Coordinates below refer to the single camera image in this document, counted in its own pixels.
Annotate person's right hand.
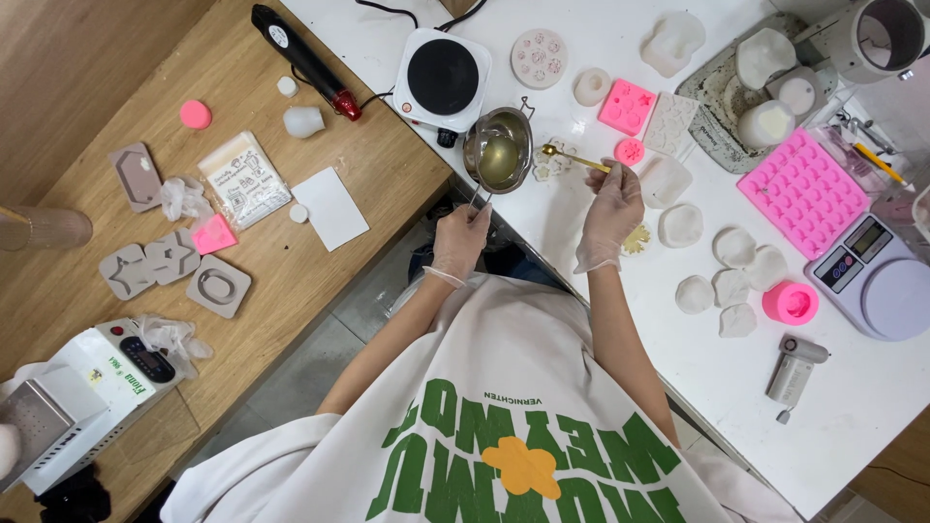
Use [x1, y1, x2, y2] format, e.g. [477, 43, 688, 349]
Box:
[573, 158, 645, 276]

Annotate person's left hand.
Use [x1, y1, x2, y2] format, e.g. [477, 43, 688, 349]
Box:
[423, 202, 494, 289]

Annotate steel melting pot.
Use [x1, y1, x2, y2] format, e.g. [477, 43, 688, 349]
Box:
[462, 96, 536, 213]

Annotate gold spoon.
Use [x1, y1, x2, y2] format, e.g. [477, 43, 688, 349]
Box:
[541, 143, 613, 174]

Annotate person's dark trousers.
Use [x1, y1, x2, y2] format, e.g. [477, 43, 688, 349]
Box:
[407, 238, 575, 293]

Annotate white flower-shaped mould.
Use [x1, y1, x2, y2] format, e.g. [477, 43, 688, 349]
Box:
[532, 138, 578, 183]

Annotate white paper card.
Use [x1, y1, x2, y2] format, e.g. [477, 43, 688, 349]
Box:
[290, 166, 371, 253]

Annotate white electric hot plate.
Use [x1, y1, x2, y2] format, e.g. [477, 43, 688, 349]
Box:
[392, 28, 493, 149]

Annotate person's white printed shirt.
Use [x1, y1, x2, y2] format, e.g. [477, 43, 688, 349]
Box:
[160, 274, 802, 523]

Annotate yellow snowflake mould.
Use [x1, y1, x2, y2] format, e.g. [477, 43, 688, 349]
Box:
[621, 222, 652, 257]

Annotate round flower silicone mould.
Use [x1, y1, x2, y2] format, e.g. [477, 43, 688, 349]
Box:
[510, 28, 569, 91]

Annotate translucent white bell mould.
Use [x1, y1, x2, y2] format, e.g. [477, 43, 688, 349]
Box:
[282, 106, 326, 139]

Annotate pink square silicone mould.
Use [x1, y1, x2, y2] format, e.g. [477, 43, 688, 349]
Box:
[598, 78, 658, 138]

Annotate translucent square silicone mould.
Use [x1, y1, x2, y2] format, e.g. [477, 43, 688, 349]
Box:
[639, 154, 693, 210]

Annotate white round silicone mould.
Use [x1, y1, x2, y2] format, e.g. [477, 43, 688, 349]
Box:
[657, 203, 705, 249]

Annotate white rectangular relief mould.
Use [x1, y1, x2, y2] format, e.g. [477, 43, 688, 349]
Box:
[643, 92, 700, 158]

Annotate black heat gun red tip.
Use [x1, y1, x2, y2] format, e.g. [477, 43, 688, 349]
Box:
[250, 3, 363, 122]

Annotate printed plastic bag packet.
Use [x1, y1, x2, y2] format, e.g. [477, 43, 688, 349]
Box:
[197, 130, 294, 232]

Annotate white petal silicone mould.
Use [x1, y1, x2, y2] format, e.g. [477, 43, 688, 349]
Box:
[712, 226, 758, 270]
[712, 268, 751, 309]
[744, 245, 790, 293]
[718, 303, 759, 339]
[675, 275, 716, 316]

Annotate grey stained work tray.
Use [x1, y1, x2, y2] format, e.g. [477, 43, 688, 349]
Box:
[674, 11, 840, 175]

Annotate small pink square mould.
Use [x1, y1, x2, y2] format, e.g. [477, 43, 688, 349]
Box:
[190, 213, 239, 257]

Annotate grey oval coaster mould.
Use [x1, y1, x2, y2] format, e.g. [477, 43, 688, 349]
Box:
[185, 253, 253, 320]

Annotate white lumpy silicone mould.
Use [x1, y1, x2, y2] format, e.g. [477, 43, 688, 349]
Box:
[640, 11, 707, 78]

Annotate crumpled clear plastic glove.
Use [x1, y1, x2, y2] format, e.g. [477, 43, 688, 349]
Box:
[160, 175, 215, 222]
[135, 314, 215, 380]

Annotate pink round wax piece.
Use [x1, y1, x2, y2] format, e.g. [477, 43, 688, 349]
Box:
[179, 99, 214, 131]

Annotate white cylinder candle mould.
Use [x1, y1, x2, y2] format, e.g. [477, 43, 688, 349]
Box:
[737, 99, 797, 151]

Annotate pink cylinder silicone mould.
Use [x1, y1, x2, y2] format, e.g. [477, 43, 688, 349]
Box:
[761, 280, 821, 326]

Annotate grey hexagon coaster mould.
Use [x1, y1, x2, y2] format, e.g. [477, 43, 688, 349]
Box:
[108, 141, 164, 215]

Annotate large pink mould tray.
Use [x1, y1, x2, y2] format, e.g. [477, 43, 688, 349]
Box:
[736, 127, 872, 262]

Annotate white shell-shaped mould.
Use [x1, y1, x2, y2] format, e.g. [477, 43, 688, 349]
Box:
[734, 28, 799, 92]

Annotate grey star coaster mould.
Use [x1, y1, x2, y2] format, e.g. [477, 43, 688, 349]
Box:
[98, 243, 158, 302]

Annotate grey square mould white fill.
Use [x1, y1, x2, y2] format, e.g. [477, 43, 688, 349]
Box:
[765, 66, 829, 126]

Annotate small grey handheld device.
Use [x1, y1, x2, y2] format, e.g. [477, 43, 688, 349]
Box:
[765, 334, 831, 426]

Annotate clear plastic tool box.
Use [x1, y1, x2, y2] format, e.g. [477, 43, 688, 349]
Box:
[808, 98, 909, 196]

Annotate digital kitchen scale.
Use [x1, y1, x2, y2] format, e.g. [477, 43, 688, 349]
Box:
[804, 212, 930, 343]

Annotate yellow pencil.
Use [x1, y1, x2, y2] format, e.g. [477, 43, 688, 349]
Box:
[852, 141, 907, 185]

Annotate ribbed clear glass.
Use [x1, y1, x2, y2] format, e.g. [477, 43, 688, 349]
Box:
[0, 205, 94, 253]

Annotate white sealing machine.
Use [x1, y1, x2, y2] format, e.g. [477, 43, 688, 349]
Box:
[0, 317, 187, 497]

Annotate clear container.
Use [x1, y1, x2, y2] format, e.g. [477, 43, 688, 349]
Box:
[869, 182, 930, 264]

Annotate grey wax melter pot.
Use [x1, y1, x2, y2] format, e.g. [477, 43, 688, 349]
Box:
[793, 0, 930, 85]

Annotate black cloth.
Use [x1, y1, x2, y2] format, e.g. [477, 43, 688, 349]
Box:
[33, 462, 113, 523]

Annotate small white ring mould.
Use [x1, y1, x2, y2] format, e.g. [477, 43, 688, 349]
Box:
[573, 67, 613, 108]

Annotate black cable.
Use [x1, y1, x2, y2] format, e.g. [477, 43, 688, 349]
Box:
[355, 0, 420, 30]
[434, 0, 489, 33]

